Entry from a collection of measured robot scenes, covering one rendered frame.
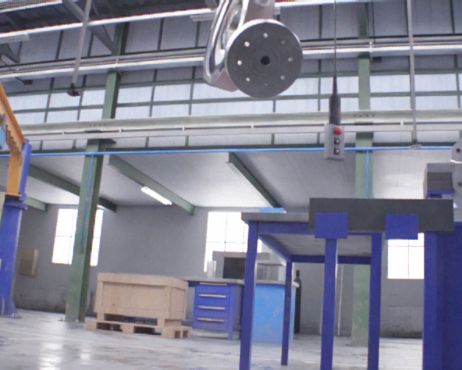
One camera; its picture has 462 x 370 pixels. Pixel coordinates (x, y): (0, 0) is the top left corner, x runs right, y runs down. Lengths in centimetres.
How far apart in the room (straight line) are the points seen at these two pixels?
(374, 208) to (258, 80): 112
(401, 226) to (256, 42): 124
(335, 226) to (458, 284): 74
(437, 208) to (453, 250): 43
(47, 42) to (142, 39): 239
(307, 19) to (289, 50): 930
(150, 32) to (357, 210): 956
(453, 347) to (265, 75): 177
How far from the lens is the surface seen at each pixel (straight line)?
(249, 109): 1015
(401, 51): 976
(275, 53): 139
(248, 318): 276
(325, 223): 235
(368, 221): 236
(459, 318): 275
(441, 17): 1061
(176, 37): 1126
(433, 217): 237
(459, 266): 276
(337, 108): 198
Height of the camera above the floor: 34
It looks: 14 degrees up
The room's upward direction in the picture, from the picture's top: 4 degrees clockwise
